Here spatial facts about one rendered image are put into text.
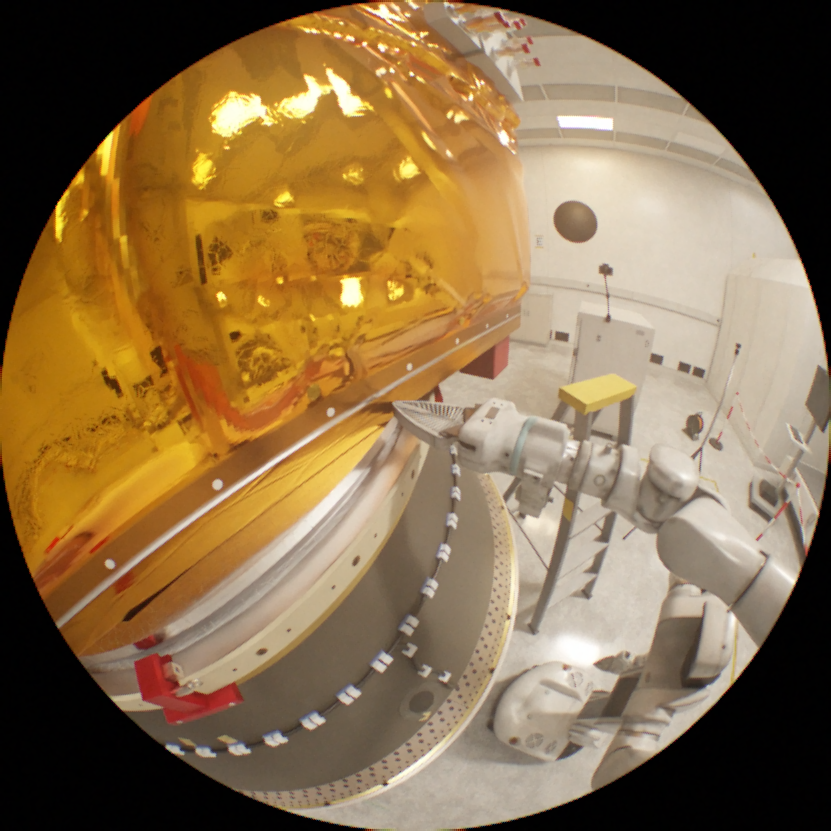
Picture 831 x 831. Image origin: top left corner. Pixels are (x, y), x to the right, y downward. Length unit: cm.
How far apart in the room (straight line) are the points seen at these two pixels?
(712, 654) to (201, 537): 66
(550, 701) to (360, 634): 144
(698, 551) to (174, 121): 52
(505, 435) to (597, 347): 306
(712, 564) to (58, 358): 50
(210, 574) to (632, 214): 760
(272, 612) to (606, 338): 331
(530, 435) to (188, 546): 38
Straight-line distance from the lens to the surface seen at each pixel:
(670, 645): 72
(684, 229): 774
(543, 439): 30
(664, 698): 59
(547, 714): 177
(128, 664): 45
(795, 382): 533
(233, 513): 32
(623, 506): 32
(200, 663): 35
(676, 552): 31
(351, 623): 43
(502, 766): 208
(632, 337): 332
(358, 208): 31
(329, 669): 46
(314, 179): 29
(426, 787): 209
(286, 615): 30
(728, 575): 30
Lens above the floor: 197
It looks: 31 degrees down
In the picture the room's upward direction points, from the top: 5 degrees counter-clockwise
